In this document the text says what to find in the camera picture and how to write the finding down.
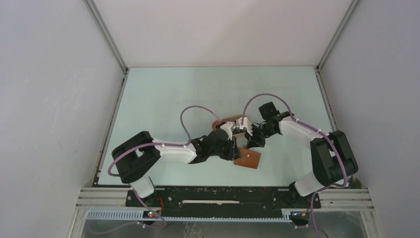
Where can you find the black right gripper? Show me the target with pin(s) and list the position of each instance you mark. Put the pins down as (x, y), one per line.
(253, 141)

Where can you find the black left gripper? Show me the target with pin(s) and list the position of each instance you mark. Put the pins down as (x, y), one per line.
(233, 153)

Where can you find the pink oval plastic tray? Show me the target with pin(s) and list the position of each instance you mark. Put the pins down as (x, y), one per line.
(216, 124)

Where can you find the brown leather card holder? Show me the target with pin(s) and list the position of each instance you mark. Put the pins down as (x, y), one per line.
(248, 158)

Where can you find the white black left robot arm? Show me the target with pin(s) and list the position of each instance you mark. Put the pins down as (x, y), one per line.
(136, 156)

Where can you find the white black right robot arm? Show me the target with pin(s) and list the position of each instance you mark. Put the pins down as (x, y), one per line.
(332, 158)

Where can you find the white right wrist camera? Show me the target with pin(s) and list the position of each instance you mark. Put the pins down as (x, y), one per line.
(244, 125)

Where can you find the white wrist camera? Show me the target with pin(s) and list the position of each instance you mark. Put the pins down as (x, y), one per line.
(228, 127)
(244, 125)

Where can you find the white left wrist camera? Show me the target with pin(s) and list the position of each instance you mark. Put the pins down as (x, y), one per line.
(228, 127)

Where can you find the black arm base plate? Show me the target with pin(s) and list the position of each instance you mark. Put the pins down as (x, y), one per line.
(223, 202)

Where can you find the aluminium frame rail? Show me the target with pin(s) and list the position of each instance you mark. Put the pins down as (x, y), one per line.
(118, 203)

